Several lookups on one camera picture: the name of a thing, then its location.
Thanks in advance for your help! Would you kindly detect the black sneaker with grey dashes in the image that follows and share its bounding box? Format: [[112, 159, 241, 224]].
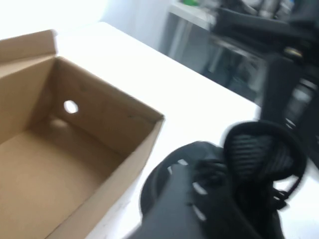
[[134, 119, 309, 239]]

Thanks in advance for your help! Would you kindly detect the brown cardboard shoe box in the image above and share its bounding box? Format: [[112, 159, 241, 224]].
[[0, 29, 165, 239]]

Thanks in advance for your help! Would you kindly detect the grey background cabinet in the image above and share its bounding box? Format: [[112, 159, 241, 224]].
[[159, 9, 266, 103]]

